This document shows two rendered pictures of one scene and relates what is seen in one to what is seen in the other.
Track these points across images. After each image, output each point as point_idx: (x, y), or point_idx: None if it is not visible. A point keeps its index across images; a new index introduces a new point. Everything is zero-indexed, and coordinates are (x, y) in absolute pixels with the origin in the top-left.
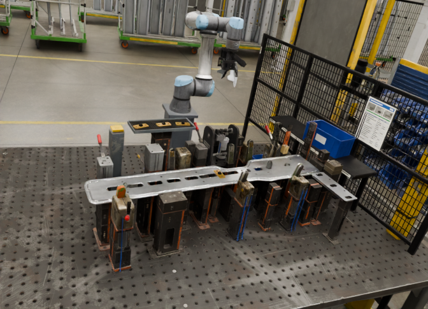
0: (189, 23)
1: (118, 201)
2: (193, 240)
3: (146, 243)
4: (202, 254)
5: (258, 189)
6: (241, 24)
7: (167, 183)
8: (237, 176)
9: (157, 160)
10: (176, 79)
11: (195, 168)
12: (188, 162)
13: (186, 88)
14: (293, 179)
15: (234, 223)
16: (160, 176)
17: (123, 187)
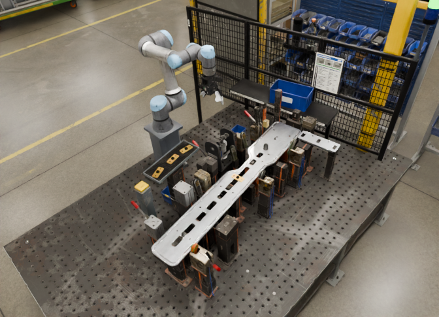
0: (149, 55)
1: (198, 256)
2: (242, 236)
3: None
4: (255, 244)
5: None
6: (213, 52)
7: (210, 212)
8: (251, 172)
9: (190, 195)
10: (152, 106)
11: (217, 182)
12: (210, 180)
13: (165, 109)
14: (291, 152)
15: (263, 208)
16: (199, 208)
17: (196, 244)
